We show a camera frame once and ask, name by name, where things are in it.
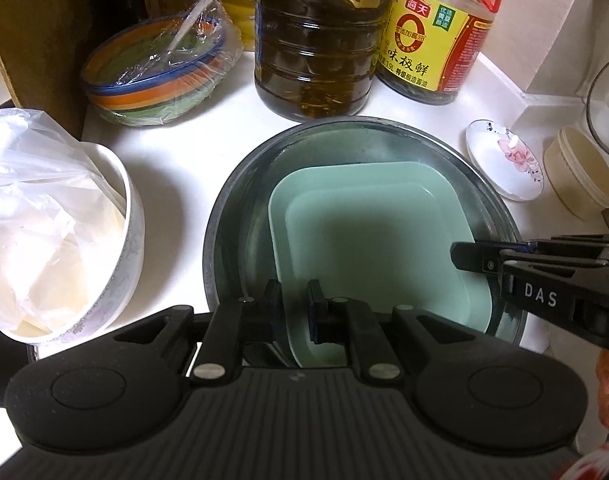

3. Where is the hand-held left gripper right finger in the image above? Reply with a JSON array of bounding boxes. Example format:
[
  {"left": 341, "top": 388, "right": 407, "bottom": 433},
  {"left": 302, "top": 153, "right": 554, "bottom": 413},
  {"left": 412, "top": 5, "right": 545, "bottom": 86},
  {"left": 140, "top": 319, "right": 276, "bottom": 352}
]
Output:
[{"left": 307, "top": 279, "right": 485, "bottom": 386}]

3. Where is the white plastic spoon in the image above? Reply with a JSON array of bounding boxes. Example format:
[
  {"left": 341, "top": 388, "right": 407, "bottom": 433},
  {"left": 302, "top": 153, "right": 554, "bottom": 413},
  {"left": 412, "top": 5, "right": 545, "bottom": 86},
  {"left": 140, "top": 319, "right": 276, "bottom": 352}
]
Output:
[{"left": 167, "top": 0, "right": 216, "bottom": 53}]

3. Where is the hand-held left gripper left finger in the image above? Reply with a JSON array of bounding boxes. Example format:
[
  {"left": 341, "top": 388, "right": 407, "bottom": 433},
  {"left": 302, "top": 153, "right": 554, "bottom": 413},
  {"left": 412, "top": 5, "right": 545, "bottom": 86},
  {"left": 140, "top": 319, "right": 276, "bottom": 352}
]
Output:
[{"left": 112, "top": 279, "right": 285, "bottom": 387}]

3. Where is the yellow oil bottle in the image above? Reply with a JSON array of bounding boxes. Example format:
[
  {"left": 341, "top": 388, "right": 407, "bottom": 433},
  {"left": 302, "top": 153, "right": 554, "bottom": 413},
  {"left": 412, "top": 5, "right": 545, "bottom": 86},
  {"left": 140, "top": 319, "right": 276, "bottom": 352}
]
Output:
[{"left": 213, "top": 0, "right": 259, "bottom": 52}]

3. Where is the glass pot lid black handle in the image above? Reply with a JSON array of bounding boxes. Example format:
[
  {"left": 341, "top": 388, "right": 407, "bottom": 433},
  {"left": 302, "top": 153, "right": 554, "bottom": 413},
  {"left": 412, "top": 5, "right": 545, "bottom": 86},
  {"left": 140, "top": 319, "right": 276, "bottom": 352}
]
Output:
[{"left": 583, "top": 50, "right": 609, "bottom": 163}]

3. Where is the small white floral dish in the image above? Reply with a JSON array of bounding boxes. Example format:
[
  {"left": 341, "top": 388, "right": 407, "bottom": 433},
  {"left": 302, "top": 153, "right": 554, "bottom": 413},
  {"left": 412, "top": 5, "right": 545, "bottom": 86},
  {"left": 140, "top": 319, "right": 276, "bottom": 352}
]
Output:
[{"left": 465, "top": 119, "right": 546, "bottom": 202}]

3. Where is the green square plate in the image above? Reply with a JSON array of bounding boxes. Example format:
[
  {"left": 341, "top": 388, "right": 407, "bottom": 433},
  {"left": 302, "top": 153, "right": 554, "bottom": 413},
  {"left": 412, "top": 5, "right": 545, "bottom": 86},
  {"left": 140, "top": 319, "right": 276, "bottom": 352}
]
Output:
[{"left": 267, "top": 161, "right": 491, "bottom": 367}]

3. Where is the striped bowl with plastic wrap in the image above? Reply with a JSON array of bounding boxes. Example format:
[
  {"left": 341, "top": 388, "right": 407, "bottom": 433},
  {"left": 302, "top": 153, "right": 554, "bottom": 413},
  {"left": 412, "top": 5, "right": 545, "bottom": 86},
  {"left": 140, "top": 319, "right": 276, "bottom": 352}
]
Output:
[{"left": 79, "top": 0, "right": 244, "bottom": 128}]

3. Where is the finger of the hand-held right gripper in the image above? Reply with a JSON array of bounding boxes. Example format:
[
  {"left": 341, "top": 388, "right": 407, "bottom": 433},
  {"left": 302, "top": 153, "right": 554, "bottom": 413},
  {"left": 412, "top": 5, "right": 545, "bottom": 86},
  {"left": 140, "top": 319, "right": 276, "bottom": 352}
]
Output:
[
  {"left": 522, "top": 234, "right": 609, "bottom": 257},
  {"left": 451, "top": 241, "right": 609, "bottom": 281}
]

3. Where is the clear plastic bag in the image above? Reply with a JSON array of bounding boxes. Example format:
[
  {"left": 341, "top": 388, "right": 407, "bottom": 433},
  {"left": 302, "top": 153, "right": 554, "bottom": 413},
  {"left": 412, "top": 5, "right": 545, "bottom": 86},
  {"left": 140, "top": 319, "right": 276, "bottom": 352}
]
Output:
[{"left": 0, "top": 107, "right": 130, "bottom": 333}]

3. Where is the soy sauce bottle red handle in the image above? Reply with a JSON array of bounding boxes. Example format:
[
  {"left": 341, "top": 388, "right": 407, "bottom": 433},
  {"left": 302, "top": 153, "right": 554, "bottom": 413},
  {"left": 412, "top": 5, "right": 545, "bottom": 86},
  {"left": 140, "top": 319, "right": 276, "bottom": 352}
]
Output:
[{"left": 375, "top": 0, "right": 515, "bottom": 107}]

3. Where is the cardboard box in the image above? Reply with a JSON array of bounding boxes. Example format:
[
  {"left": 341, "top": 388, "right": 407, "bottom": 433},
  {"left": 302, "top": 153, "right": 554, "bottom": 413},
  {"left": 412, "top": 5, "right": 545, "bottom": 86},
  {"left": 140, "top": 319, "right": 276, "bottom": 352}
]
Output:
[{"left": 0, "top": 0, "right": 102, "bottom": 133}]

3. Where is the large dark oil jug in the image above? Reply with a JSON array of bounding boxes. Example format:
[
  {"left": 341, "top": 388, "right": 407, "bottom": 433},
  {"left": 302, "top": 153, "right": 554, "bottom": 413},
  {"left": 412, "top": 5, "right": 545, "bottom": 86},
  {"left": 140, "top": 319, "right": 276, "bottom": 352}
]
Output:
[{"left": 253, "top": 0, "right": 393, "bottom": 122}]

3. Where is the dark round metal pan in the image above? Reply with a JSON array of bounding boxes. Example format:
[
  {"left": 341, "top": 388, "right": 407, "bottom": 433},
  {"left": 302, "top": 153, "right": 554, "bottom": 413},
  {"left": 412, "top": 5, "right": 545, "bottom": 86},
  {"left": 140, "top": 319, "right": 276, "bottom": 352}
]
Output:
[{"left": 202, "top": 116, "right": 529, "bottom": 361}]

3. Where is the white patterned bowl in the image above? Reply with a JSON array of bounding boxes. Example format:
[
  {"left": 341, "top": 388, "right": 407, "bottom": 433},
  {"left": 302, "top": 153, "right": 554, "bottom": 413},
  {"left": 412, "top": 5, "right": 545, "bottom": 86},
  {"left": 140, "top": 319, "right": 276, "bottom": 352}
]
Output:
[{"left": 0, "top": 142, "right": 146, "bottom": 346}]

